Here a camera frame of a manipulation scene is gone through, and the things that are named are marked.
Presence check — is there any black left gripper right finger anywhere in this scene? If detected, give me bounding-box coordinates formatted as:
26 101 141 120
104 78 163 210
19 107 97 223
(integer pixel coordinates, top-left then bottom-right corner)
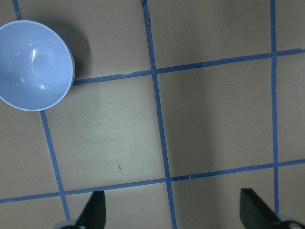
240 188 282 229

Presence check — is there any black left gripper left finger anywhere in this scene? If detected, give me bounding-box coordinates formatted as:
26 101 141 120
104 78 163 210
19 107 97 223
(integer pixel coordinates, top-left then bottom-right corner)
75 191 106 229

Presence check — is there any blue bowl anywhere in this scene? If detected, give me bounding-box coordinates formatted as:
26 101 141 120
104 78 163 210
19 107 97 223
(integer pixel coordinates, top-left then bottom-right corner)
0 20 75 112

